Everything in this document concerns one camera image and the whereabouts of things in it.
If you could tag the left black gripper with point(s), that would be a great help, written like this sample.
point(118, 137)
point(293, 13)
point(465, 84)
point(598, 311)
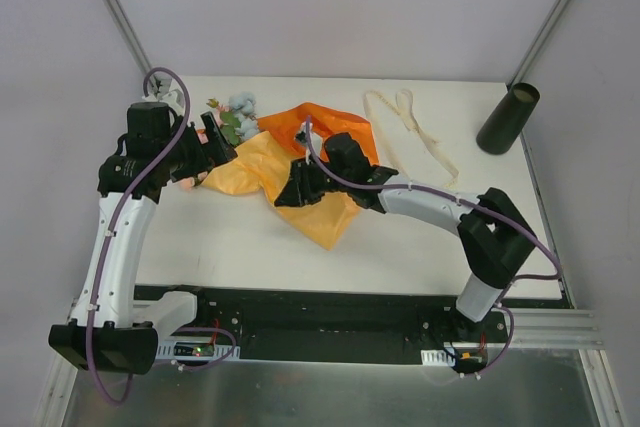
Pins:
point(209, 142)

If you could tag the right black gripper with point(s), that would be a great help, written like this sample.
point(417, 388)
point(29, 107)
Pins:
point(304, 187)

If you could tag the artificial flower bunch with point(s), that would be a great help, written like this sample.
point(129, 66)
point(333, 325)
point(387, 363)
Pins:
point(238, 114)

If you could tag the orange paper flower wrapping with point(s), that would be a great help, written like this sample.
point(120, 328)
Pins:
point(276, 163)

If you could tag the cream printed ribbon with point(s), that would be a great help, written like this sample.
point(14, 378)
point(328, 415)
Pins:
point(403, 143)

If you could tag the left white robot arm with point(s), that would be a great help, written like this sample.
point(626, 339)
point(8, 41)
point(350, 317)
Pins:
point(103, 331)

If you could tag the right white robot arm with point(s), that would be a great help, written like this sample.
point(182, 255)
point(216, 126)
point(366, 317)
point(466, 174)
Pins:
point(495, 237)

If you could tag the dark cylindrical vase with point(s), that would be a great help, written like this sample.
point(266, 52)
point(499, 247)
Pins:
point(507, 120)

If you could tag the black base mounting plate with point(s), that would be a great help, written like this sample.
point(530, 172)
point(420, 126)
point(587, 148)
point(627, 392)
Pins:
point(380, 329)

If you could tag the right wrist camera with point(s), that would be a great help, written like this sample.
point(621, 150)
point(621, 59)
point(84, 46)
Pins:
point(304, 138)

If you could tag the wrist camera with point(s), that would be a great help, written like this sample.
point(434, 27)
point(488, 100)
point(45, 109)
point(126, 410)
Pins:
point(304, 138)
point(160, 89)

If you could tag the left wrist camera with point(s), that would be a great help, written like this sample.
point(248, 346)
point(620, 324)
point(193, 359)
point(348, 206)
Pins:
point(160, 89)

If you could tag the left white cable duct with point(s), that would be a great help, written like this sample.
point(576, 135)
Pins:
point(195, 351)

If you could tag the white cable duct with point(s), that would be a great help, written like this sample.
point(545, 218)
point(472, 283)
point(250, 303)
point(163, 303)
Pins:
point(437, 358)
point(195, 351)

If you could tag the right white cable duct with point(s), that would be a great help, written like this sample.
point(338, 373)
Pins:
point(437, 358)

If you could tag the left aluminium frame post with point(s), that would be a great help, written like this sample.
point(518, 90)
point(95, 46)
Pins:
point(129, 35)

